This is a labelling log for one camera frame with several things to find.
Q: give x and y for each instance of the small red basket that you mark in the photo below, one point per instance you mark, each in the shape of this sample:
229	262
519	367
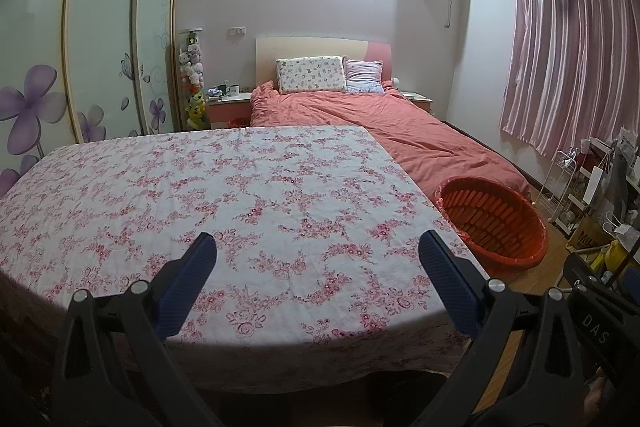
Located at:
239	123

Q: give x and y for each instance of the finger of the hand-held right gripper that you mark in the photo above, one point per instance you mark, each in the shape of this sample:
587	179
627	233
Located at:
580	272
631	282

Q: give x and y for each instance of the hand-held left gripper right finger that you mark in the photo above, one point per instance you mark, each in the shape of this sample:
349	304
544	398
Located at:
450	282

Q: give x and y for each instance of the blue cloth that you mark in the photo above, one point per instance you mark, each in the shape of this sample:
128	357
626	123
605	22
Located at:
216	92

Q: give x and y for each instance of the person's right hand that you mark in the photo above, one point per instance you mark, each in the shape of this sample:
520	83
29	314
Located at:
595	399

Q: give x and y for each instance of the column of plush toys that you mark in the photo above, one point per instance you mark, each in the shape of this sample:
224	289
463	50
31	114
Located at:
192	67

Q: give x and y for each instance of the cream pink headboard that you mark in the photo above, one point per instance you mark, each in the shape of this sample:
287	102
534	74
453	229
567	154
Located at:
310	47

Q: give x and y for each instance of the floral print pillow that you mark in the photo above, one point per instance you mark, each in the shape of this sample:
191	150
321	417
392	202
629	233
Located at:
310	74

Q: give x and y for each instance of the white wall outlet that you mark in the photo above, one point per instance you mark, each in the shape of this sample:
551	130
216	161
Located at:
237	30

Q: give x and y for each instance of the orange duvet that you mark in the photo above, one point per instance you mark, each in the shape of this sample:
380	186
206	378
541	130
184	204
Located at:
400	132

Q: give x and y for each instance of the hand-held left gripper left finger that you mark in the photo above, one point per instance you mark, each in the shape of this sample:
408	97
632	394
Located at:
185	287

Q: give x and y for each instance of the orange plastic basket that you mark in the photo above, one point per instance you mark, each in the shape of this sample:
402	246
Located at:
490	217

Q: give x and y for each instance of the pink floral tablecloth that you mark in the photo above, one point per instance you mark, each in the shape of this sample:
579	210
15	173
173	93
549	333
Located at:
250	207

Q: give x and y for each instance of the pink striped pillow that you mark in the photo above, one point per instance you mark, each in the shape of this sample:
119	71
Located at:
364	74

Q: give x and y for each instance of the pink white nightstand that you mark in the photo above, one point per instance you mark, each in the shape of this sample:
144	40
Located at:
417	96
227	112

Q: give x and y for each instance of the pink striped curtain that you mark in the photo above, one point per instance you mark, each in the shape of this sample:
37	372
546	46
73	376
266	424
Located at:
565	57

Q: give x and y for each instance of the air conditioner pipe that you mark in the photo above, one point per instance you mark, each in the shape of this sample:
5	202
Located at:
450	7

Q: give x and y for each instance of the flower printed sliding wardrobe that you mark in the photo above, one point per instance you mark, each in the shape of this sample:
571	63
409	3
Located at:
100	32

